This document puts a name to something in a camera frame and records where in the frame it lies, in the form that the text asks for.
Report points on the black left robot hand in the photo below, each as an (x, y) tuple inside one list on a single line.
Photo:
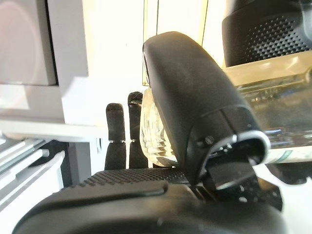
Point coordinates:
[(263, 34)]

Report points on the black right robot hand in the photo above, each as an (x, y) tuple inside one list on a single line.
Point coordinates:
[(195, 97)]

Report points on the yellow drink plastic bottle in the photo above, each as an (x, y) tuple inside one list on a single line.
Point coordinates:
[(268, 97)]

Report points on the white fridge drawer steel front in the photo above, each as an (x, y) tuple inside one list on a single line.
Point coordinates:
[(36, 175)]

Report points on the stainless steel fridge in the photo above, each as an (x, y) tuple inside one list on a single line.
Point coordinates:
[(24, 44)]

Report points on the white counter cabinet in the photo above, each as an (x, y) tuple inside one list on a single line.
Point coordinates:
[(73, 48)]

